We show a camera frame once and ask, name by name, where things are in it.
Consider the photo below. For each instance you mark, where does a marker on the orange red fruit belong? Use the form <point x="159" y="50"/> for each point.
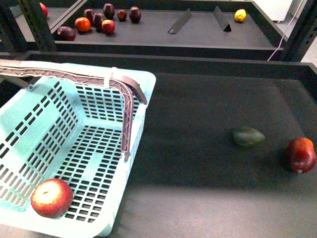
<point x="82" y="25"/>

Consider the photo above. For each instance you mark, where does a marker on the green avocado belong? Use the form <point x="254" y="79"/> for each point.
<point x="247" y="137"/>

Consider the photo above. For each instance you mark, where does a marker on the light blue plastic basket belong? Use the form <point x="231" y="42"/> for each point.
<point x="69" y="131"/>

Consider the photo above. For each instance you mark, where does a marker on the black shelf upright post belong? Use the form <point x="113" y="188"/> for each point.
<point x="302" y="35"/>

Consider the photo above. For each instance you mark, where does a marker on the small dark red fruit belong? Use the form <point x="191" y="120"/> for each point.
<point x="122" y="15"/>

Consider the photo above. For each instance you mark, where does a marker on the yellow lemon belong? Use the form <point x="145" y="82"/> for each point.
<point x="240" y="15"/>

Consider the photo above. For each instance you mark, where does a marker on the black triangular divider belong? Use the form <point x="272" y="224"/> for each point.
<point x="223" y="23"/>

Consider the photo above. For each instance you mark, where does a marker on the dark purple fruit front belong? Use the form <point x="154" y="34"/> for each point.
<point x="65" y="33"/>

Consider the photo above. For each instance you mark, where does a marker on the dark red mango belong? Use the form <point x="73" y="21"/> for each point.
<point x="301" y="155"/>

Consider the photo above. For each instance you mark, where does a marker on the dark red apple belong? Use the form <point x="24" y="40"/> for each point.
<point x="108" y="11"/>
<point x="135" y="14"/>

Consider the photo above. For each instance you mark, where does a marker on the red apple far left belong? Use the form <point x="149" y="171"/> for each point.
<point x="44" y="9"/>

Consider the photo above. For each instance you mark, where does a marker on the black divider plate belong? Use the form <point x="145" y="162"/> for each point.
<point x="180" y="22"/>

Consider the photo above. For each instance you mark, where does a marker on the red yellow small apple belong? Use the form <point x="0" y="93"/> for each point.
<point x="108" y="26"/>

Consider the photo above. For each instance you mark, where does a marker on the dark red apple right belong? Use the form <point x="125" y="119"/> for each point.
<point x="135" y="14"/>

